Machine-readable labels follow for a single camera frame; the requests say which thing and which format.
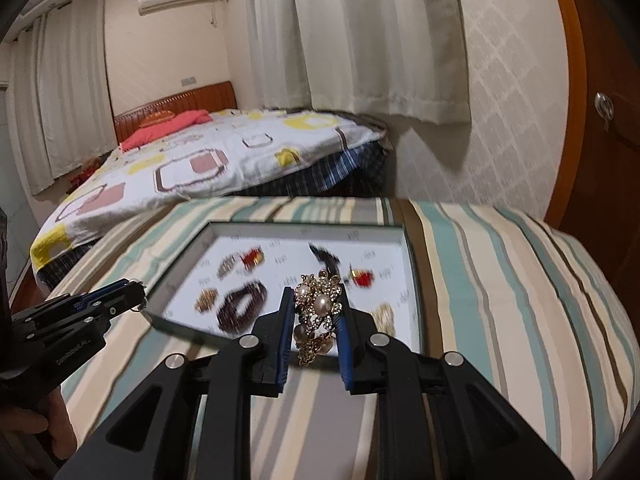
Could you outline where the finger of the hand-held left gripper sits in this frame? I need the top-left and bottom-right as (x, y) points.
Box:
(25, 285), (148, 348)
(12, 280), (138, 333)

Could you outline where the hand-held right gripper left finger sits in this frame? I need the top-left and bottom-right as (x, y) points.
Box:
(52, 287), (296, 480)

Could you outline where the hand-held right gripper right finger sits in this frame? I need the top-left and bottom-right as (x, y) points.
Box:
(336, 285), (576, 480)

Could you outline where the gold pearl brooch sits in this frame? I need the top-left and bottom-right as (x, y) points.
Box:
(292, 270), (346, 367)

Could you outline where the dark red bead bracelet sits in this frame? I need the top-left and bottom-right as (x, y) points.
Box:
(216, 280), (268, 336)

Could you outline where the white printed shallow box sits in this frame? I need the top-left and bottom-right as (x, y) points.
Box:
(142, 220), (426, 361)

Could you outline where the person's left hand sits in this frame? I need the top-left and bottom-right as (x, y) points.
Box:
(15, 389), (77, 458)

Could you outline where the red gold brooch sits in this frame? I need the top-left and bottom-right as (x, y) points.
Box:
(347, 267), (376, 289)

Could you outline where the gold rhinestone brooch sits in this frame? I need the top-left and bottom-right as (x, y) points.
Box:
(195, 287), (221, 313)

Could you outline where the red gold hair clip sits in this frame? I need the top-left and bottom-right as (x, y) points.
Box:
(240, 247), (265, 272)

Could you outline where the black hair clip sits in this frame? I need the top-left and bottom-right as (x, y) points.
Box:
(307, 242), (343, 278)

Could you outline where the striped bed sheet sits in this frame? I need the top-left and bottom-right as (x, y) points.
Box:
(50, 195), (640, 480)

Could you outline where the red pillow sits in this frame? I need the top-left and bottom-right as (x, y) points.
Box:
(120, 109), (211, 152)

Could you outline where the bed with patterned quilt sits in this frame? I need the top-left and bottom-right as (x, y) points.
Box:
(30, 107), (388, 281)

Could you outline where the white window curtain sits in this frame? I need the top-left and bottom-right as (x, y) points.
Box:
(7, 0), (116, 196)

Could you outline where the wooden headboard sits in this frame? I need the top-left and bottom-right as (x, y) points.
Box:
(114, 80), (237, 146)

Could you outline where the brown wooden door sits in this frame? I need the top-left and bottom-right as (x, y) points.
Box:
(542, 0), (640, 256)

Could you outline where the cream window curtain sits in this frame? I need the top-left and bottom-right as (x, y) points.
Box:
(240, 0), (472, 126)

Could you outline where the silver door lock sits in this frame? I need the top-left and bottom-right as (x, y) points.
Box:
(594, 92), (616, 133)

